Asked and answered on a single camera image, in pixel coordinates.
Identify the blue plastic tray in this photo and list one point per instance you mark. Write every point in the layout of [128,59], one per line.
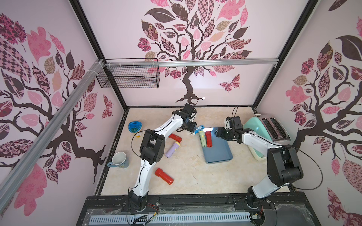
[220,151]

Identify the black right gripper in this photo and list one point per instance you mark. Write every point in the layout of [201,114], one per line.
[223,133]

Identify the aluminium frame rail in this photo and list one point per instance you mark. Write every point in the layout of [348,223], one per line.
[16,177]
[222,62]

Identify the blue white flashlight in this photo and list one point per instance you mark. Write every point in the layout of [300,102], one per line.
[198,129]

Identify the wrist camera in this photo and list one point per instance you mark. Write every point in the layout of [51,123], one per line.
[233,123]
[189,110]

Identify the aluminium frame rail back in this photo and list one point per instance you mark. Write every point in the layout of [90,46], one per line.
[222,62]

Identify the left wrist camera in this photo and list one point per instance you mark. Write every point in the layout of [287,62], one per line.
[189,110]

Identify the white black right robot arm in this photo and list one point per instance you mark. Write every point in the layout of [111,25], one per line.
[283,165]

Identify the mint green toaster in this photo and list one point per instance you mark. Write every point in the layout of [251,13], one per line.
[269,127]

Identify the blue floral mug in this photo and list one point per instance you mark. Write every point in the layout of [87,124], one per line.
[119,160]

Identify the black wire basket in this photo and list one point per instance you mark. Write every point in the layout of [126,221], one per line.
[130,73]

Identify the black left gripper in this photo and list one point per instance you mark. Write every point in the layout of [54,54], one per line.
[192,128]

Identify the red flashlight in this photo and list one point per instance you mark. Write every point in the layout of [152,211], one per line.
[164,176]
[175,137]
[209,143]

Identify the purple yellow flashlight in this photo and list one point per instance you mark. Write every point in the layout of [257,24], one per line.
[172,149]

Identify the green yellow flashlight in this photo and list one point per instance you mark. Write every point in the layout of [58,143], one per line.
[202,136]

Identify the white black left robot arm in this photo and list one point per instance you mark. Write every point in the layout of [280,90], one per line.
[152,150]

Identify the blue lidded snack cup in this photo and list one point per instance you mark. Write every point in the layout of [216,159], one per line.
[135,127]

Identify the aluminium frame rail left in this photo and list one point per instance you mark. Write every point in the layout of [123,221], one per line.
[16,177]

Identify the white slotted cable duct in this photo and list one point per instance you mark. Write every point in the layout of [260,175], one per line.
[168,219]

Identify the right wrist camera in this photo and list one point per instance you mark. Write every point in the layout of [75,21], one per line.
[233,123]

